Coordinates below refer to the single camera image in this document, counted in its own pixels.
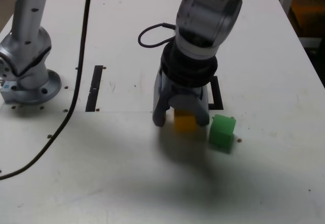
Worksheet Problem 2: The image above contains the green cube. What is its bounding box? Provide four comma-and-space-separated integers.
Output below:
208, 114, 237, 154

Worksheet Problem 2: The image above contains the black tape strip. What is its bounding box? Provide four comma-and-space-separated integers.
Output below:
85, 65, 104, 112

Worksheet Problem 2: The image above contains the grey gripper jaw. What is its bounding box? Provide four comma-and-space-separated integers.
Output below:
169, 83, 211, 127

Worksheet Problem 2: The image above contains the yellow cube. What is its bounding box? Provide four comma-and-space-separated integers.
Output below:
173, 109, 198, 134

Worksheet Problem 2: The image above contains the black tape square outline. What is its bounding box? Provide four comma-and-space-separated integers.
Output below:
207, 76, 224, 111

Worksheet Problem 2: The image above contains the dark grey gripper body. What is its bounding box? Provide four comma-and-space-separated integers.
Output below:
163, 77, 204, 101

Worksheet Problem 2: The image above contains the black cable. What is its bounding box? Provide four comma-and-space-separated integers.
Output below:
0, 0, 177, 181

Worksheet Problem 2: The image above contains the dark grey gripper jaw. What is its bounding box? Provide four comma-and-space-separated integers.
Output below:
152, 67, 176, 128

